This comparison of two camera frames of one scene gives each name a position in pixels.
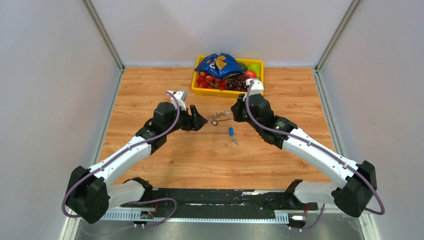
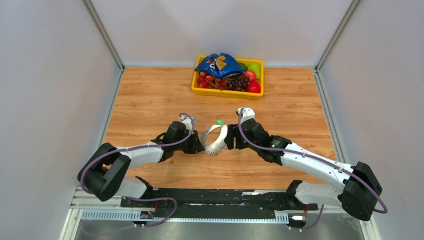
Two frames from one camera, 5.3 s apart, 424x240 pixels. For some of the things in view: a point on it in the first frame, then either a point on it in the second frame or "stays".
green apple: x=255 y=67 stays
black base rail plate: x=224 y=203 stays
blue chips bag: x=219 y=66 stays
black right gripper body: x=240 y=114 -> x=234 y=132
